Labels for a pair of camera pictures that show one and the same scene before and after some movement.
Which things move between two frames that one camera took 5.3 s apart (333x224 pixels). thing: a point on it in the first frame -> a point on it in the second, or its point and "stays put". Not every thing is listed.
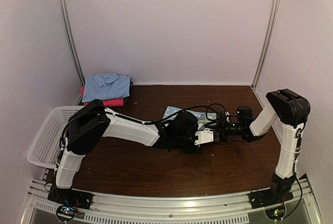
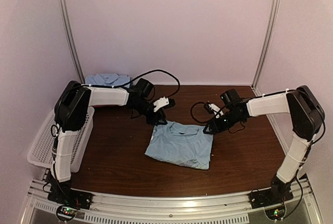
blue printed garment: x=203 y=117 -> x=187 y=145
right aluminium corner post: x=270 y=30 stays put
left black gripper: x=196 y=150 -> x=157 y=116
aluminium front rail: x=114 y=207 stays put
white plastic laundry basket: x=45 y=150 stays put
